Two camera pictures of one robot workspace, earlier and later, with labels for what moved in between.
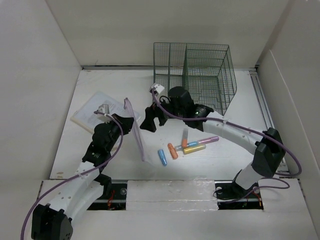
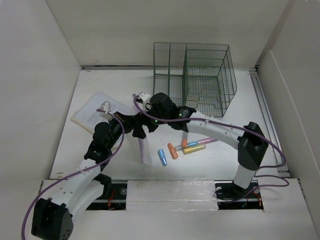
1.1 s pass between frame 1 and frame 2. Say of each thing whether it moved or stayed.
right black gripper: moved
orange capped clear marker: stayed
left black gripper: stayed
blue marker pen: stayed
